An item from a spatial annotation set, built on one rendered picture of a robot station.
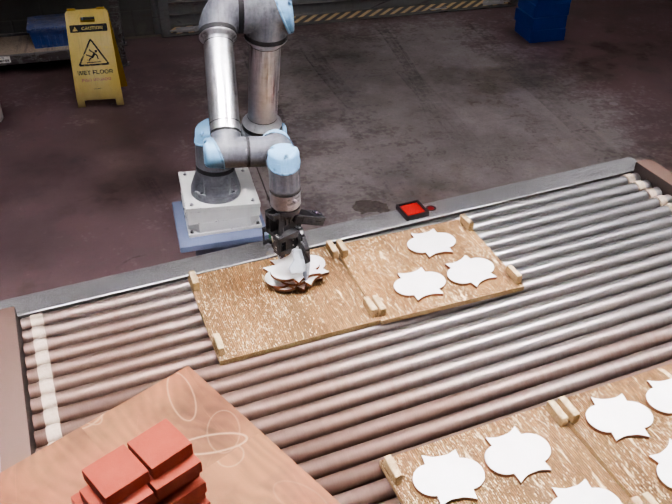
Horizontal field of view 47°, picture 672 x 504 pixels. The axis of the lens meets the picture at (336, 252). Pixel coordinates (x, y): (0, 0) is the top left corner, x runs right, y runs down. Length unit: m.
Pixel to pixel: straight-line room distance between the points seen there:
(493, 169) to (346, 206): 0.94
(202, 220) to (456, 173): 2.38
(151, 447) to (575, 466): 0.88
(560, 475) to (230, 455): 0.65
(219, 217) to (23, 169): 2.60
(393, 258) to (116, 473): 1.19
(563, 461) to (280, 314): 0.76
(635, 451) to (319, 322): 0.77
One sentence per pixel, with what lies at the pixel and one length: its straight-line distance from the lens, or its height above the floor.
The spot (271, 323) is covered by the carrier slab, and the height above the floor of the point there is 0.94.
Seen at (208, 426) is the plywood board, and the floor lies 1.04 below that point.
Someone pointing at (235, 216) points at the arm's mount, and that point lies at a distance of 2.34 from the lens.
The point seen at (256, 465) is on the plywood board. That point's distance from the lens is 1.48.
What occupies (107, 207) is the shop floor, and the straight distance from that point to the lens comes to 4.28.
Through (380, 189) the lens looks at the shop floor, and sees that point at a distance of 4.26.
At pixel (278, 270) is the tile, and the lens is 1.99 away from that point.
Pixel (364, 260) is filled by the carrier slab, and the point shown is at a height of 0.94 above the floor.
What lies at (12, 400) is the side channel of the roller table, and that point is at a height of 0.95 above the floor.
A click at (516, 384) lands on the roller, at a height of 0.91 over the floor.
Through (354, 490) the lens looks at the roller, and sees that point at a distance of 1.59.
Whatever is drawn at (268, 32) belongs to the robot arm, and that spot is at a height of 1.50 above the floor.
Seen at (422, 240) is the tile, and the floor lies 0.95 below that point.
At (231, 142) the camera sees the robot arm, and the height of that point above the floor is 1.33.
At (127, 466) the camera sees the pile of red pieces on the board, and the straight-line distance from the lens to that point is 1.16.
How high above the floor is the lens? 2.18
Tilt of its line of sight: 36 degrees down
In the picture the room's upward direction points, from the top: straight up
